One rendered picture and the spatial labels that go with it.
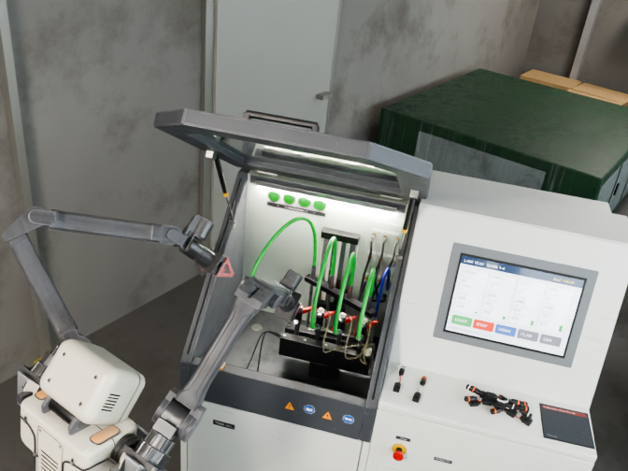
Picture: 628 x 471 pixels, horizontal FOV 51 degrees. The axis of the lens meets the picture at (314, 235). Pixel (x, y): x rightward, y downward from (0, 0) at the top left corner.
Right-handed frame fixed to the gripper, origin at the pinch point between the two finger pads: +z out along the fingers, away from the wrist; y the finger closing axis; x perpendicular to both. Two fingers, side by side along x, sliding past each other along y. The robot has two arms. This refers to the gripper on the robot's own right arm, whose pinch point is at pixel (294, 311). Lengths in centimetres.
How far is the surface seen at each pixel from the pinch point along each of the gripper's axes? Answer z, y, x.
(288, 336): 8.9, -8.3, 1.4
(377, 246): 12.7, 36.8, -14.7
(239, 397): 2.3, -35.1, 6.1
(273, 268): 21.5, 16.3, 24.4
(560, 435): 13, -4, -96
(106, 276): 96, -6, 150
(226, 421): 11.5, -44.8, 10.5
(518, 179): 242, 191, -26
